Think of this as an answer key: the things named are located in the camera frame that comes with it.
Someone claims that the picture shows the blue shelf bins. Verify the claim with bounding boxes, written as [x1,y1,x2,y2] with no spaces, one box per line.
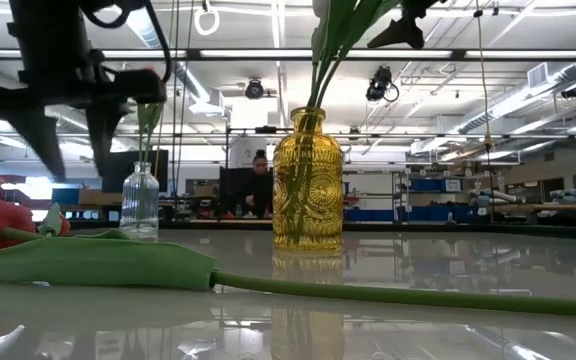
[410,178,464,193]

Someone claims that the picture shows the white hanging ring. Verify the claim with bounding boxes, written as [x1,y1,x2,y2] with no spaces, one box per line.
[192,2,222,37]

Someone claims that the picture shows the pink artificial tulip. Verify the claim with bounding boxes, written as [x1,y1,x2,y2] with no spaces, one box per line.
[135,102,165,236]

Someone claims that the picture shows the round black ceiling camera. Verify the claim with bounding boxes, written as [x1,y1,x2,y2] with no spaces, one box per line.
[244,78,265,101]

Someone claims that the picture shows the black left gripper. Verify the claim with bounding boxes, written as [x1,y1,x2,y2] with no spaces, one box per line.
[0,0,168,182]

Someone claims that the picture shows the yellow embossed glass vase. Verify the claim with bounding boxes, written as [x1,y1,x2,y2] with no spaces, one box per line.
[271,106,345,254]

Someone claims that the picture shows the row of blue bins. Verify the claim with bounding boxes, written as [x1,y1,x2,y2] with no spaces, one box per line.
[347,207,469,223]

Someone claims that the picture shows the blue box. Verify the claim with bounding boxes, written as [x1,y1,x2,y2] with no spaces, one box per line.
[50,187,81,207]

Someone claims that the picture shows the thin black frame crossbar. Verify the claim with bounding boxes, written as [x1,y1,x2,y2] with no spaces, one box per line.
[0,131,576,140]

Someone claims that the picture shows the person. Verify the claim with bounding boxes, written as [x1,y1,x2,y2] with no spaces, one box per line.
[241,148,275,220]

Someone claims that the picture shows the clear ribbed glass bottle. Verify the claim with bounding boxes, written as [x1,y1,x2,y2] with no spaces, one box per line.
[119,160,161,241]

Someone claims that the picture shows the cardboard box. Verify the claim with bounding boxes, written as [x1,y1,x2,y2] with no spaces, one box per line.
[77,188,122,207]

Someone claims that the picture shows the silver ventilation duct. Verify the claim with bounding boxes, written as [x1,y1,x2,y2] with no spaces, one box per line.
[455,62,576,136]

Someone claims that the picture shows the black monitor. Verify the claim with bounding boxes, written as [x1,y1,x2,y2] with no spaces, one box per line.
[219,166,254,220]
[101,149,170,194]

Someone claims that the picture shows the black camera with cable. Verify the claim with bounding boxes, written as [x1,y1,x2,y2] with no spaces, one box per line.
[365,64,400,104]

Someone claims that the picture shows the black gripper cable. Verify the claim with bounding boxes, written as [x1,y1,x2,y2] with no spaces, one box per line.
[78,0,173,85]

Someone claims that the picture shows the hanging cable with yellow connector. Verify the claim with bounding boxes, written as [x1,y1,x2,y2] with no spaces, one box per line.
[473,3,497,201]

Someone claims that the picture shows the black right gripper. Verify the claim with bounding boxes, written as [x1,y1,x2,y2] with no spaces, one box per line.
[366,0,449,51]

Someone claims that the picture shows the black rail with light strips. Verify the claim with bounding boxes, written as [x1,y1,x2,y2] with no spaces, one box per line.
[0,47,576,63]

